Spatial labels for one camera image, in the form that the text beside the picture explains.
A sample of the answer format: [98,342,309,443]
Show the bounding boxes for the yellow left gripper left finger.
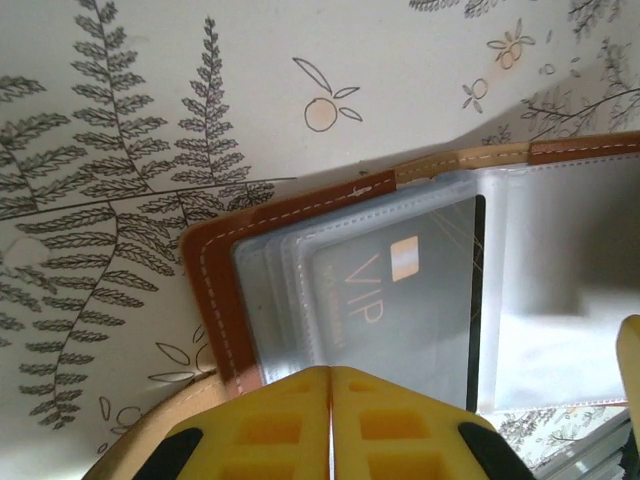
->
[79,364,334,480]

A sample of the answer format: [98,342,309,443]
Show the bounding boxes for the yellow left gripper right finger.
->
[330,364,536,480]

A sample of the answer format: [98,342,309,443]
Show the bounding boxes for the black VIP card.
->
[309,193,487,412]

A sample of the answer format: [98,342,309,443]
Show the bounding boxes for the brown leather card holder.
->
[84,130,640,480]

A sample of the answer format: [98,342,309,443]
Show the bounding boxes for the aluminium front frame rail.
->
[537,412,632,480]

